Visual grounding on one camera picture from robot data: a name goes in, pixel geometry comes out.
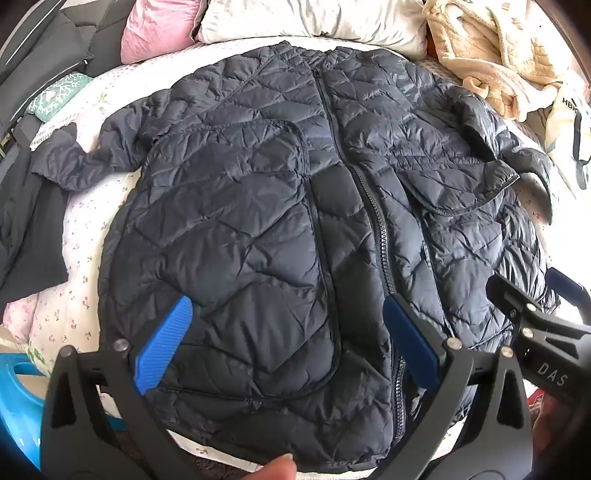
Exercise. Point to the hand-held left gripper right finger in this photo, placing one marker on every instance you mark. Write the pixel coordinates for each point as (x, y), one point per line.
(411, 344)

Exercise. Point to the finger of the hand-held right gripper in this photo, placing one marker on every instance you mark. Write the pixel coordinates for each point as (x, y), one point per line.
(565, 286)
(512, 297)

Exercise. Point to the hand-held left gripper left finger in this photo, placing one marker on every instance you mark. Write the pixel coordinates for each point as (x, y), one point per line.
(161, 344)

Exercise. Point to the navy quilted puffer jacket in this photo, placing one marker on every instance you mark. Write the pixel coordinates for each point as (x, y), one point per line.
(240, 221)

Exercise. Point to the person's left hand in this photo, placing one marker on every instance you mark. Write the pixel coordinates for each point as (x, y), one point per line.
(270, 468)

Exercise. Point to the floral white bedsheet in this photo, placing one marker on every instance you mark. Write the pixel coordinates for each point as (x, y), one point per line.
(83, 230)

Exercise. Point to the blue plastic stool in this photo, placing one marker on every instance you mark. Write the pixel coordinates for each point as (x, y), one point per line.
(23, 397)

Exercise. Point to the white tote bag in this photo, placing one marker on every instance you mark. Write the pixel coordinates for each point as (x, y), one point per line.
(561, 129)

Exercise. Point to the black garment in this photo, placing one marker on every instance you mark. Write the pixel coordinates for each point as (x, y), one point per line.
(32, 230)

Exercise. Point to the beige fleece blanket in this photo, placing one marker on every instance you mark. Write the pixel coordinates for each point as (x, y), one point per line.
(489, 50)

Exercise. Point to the teal patterned cushion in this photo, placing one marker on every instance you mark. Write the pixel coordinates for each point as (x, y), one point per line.
(60, 94)

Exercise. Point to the pink pillow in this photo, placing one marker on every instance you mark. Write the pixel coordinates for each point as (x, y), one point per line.
(157, 27)

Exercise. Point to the light grey pillow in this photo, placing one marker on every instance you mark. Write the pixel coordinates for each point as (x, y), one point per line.
(314, 23)

